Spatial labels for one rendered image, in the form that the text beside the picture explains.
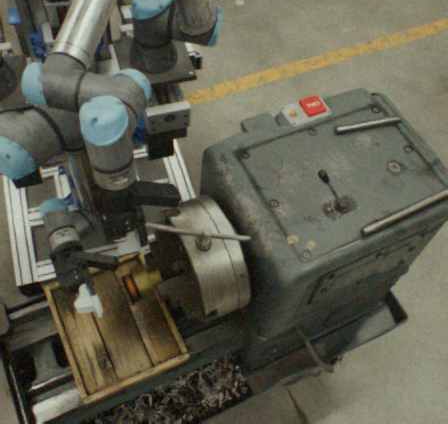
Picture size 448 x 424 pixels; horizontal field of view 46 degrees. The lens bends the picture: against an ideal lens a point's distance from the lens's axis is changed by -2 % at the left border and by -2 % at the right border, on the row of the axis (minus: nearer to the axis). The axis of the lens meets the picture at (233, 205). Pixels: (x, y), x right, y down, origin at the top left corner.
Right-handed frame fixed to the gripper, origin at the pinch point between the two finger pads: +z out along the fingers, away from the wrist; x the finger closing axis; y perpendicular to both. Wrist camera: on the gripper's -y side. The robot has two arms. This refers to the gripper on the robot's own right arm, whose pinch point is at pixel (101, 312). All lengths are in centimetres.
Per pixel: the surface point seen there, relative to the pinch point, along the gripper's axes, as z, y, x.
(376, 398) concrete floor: 43, -96, -108
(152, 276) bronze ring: -2.5, -14.7, 3.1
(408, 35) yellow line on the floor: -149, -256, -110
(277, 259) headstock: 11.1, -41.0, 16.3
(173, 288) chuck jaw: 2.3, -18.4, 2.4
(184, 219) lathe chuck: -8.1, -25.9, 15.1
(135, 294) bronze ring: -0.2, -9.2, 1.8
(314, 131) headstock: -18, -69, 17
